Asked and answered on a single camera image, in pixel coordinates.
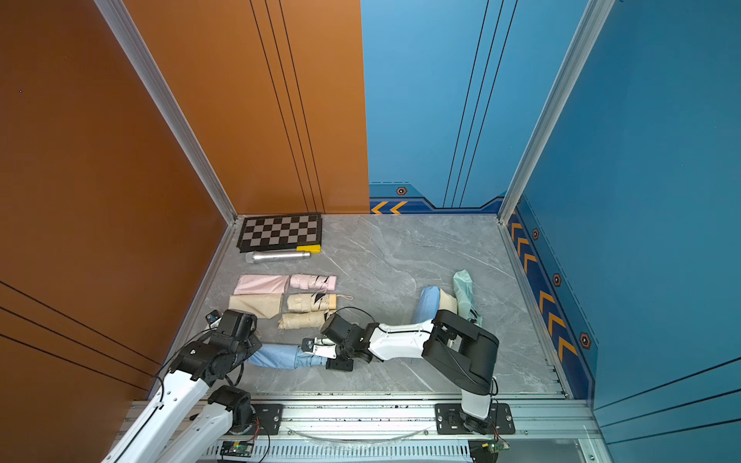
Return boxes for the light blue sleeved umbrella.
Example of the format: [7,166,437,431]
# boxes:
[289,347,328,370]

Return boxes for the cream umbrella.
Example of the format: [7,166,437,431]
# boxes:
[287,292,354,314]

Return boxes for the light blue umbrella sleeve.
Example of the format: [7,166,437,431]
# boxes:
[246,343,300,370]

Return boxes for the cream umbrella sleeve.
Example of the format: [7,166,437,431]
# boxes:
[228,294,283,319]

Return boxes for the pink umbrella sleeve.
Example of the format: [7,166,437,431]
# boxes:
[233,274,289,295]

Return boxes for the pale yellow sleeved umbrella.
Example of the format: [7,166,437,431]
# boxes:
[278,311,335,330]

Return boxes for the pink umbrella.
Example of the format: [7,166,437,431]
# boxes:
[289,274,337,292]

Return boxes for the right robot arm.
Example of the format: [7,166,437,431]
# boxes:
[301,311,500,434]

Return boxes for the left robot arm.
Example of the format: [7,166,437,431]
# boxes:
[103,334,262,462]

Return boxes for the green circuit board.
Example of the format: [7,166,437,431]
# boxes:
[219,440,255,460]

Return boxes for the yellow block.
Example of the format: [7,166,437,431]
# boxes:
[296,245,321,254]

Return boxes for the beige sleeved umbrella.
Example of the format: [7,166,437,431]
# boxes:
[438,289,458,314]

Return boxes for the silver metal cylinder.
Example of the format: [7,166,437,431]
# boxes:
[245,250,312,264]

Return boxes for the mint green sleeved umbrella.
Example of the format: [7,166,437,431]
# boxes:
[453,270,482,327]

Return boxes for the checkerboard calibration board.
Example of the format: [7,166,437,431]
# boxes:
[237,212,322,253]

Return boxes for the small right circuit board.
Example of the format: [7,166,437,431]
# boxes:
[482,439,511,455]

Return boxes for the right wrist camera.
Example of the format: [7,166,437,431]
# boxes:
[301,338,337,359]

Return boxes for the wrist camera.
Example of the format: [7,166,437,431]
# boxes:
[206,310,258,343]
[301,338,337,359]

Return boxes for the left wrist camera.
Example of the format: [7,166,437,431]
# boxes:
[206,310,258,343]

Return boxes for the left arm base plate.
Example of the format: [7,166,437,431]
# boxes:
[227,403,284,436]

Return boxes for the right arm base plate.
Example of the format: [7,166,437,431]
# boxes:
[434,401,516,435]

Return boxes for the aluminium front rail frame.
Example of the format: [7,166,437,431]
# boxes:
[198,394,611,462]

